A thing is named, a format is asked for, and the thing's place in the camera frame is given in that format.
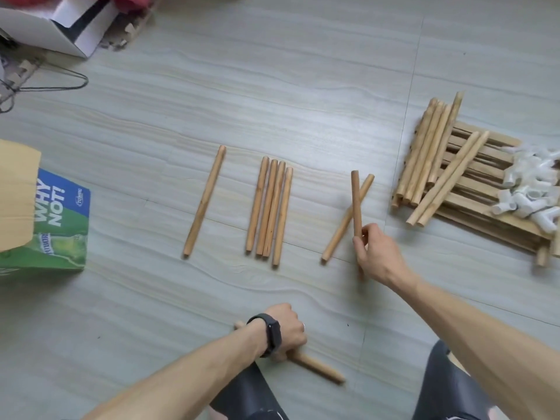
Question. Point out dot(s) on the person's right hand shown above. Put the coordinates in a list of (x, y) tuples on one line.
[(381, 258)]

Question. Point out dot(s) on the person's left hand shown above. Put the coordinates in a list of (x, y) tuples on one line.
[(290, 328)]

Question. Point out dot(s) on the slatted wooden shelf panel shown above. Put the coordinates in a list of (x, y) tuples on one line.
[(477, 205)]

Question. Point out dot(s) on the pile of wooden dowels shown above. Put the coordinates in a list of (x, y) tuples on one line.
[(267, 205)]

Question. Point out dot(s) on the pile of white connectors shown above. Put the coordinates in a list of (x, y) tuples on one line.
[(529, 192)]

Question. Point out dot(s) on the person's right forearm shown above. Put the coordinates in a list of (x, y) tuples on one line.
[(490, 345)]

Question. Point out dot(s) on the person's left forearm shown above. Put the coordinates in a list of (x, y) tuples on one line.
[(184, 380)]

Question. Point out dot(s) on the black smartwatch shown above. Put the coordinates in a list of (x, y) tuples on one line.
[(269, 332)]

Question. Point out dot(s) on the green cardboard box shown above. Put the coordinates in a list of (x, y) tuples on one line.
[(57, 227)]

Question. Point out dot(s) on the flat white box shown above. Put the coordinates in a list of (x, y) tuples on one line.
[(44, 26)]

